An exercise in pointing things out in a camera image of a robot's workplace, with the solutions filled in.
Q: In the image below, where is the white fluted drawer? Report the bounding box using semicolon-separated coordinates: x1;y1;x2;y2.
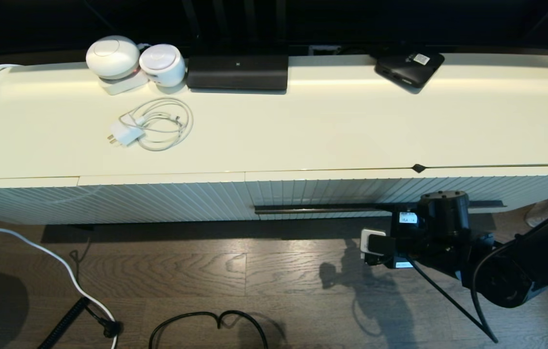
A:
246;165;548;221

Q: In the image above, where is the white tv cabinet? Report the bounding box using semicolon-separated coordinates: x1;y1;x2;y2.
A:
0;52;548;226

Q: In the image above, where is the black set-top box with label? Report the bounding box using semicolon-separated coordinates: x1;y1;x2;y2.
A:
374;51;445;89

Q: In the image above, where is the black flat rectangular box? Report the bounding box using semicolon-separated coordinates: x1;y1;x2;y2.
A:
187;54;289;91

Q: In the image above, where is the white fluted cabinet front panel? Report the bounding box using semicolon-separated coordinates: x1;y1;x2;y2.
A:
79;172;257;224

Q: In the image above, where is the small white round device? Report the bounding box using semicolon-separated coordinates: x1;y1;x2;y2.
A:
139;44;187;88

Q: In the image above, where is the white charger plug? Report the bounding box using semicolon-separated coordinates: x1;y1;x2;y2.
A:
107;120;144;146

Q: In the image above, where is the white flat base box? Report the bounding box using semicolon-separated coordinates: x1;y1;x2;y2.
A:
99;71;149;95

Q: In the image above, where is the large white round device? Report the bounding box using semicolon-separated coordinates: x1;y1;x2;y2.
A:
86;35;141;79

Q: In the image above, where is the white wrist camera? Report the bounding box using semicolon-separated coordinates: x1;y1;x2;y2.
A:
360;229;396;266

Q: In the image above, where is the thin black camera cable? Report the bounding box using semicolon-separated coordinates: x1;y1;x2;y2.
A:
407;261;497;344

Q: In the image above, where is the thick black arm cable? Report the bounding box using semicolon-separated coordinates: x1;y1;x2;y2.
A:
470;238;519;344

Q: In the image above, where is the black looped cable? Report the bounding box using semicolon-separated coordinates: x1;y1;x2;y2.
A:
149;310;268;349

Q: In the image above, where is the white coiled charging cable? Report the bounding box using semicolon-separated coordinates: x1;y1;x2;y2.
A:
119;97;194;151

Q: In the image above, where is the thin black cable with plug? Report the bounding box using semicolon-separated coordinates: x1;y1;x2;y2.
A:
69;250;123;339

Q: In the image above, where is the black coiled cable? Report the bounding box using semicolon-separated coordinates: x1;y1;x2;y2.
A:
39;297;89;349

